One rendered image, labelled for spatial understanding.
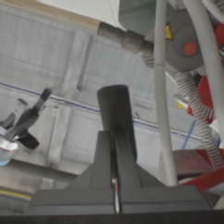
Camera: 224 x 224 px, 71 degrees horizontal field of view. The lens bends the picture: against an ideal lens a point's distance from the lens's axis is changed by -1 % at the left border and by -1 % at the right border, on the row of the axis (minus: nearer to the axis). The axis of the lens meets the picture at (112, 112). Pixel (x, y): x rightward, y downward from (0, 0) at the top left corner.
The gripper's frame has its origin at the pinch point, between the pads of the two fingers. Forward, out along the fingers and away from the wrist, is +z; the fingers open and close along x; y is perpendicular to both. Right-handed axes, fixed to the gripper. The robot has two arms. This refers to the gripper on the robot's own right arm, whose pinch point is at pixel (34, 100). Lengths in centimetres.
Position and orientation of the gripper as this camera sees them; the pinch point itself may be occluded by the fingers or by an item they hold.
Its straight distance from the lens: 54.0
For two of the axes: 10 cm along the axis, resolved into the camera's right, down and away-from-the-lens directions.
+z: 6.3, -6.9, -3.6
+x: 1.5, -3.4, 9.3
